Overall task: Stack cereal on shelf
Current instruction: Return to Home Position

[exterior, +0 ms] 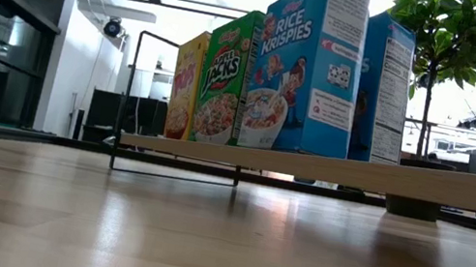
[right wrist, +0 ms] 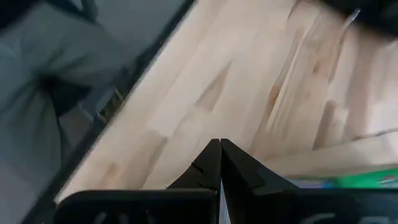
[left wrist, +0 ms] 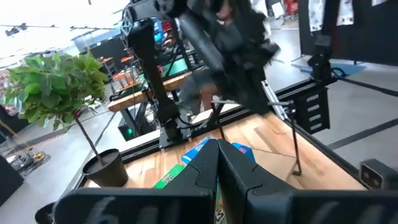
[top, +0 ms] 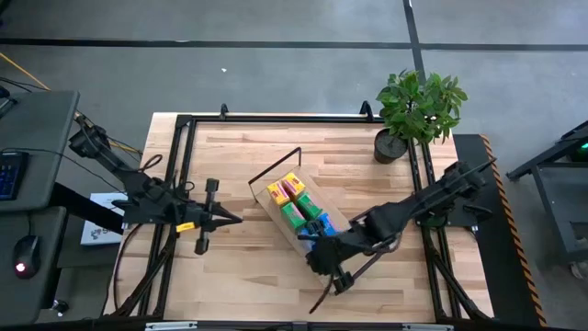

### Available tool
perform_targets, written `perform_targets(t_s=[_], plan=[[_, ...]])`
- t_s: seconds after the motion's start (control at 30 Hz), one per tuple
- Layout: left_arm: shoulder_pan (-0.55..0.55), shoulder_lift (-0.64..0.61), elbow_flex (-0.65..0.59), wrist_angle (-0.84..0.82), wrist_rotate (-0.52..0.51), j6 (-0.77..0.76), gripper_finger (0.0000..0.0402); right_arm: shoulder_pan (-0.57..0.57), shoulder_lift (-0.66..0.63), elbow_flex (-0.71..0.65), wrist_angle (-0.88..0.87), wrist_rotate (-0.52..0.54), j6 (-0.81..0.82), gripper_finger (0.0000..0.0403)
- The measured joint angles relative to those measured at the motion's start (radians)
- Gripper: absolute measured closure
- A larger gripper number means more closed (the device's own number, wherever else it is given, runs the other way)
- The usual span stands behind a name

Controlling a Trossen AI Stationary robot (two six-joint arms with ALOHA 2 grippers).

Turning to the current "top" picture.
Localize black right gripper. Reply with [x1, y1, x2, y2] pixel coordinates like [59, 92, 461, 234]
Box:
[297, 219, 364, 296]

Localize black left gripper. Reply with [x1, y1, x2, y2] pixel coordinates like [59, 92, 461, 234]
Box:
[185, 177, 244, 257]

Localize yellow Corn Pops cereal box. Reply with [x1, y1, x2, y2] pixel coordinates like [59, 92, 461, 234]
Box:
[266, 180, 291, 208]
[280, 172, 307, 199]

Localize white paper sheet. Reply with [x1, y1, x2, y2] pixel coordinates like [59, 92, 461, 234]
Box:
[80, 191, 130, 247]

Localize green potted plant black pot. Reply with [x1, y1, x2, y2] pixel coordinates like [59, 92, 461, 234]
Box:
[372, 68, 469, 166]

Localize black desk caster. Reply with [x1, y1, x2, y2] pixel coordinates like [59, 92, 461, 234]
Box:
[49, 298, 71, 319]

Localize black hazard-striped floor mat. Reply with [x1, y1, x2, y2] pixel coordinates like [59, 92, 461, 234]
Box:
[452, 132, 548, 328]

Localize black computer mouse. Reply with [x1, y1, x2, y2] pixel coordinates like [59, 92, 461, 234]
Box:
[11, 234, 41, 280]

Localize grey office desk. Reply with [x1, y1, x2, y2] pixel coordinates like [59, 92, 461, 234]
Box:
[0, 205, 69, 326]
[0, 89, 80, 213]

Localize black keyboard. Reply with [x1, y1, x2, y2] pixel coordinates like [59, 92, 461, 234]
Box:
[0, 151, 29, 202]

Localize black metal cart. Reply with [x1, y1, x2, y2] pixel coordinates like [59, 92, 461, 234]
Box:
[506, 119, 588, 280]

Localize wooden shelf black wire ends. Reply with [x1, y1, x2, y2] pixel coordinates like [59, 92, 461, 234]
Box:
[247, 146, 399, 295]

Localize silver aluminium bracket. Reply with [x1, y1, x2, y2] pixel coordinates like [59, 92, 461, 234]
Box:
[401, 323, 455, 331]
[144, 321, 198, 331]

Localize yellow floor cable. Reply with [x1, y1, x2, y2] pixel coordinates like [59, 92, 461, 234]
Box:
[0, 51, 143, 156]

